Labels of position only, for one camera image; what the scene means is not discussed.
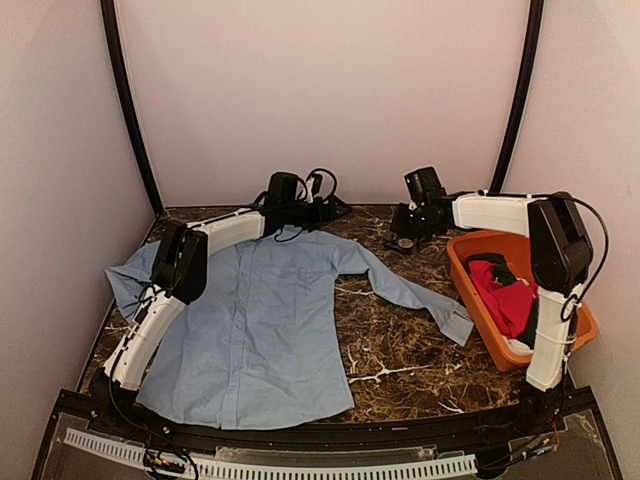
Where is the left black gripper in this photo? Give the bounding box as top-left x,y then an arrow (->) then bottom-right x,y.
285,193 -> 355,230

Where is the light blue shirt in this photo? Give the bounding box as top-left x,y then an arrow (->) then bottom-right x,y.
137,230 -> 473,430

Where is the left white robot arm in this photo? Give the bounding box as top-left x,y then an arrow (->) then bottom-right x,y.
90,167 -> 351,393

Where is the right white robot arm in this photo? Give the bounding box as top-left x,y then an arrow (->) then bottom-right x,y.
388,189 -> 594,392

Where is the round iridescent brooch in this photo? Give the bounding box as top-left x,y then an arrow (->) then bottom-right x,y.
398,238 -> 414,250

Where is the orange plastic basin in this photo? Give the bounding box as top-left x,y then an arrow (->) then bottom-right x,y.
446,229 -> 598,373

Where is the red garment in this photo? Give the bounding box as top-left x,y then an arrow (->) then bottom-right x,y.
467,259 -> 541,344

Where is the white garment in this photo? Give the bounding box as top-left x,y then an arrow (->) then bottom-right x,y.
506,338 -> 533,356

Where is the black front rail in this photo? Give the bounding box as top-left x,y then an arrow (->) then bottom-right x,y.
54,387 -> 596,464

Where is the right black frame post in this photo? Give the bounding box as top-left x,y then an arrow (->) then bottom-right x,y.
489,0 -> 545,193

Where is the black frame post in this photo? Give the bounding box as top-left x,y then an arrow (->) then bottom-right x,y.
99,0 -> 164,217
489,0 -> 545,193

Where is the white slotted cable duct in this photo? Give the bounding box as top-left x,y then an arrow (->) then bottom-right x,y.
63,427 -> 478,479

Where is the left black frame post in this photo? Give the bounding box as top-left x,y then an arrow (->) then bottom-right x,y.
99,0 -> 164,217

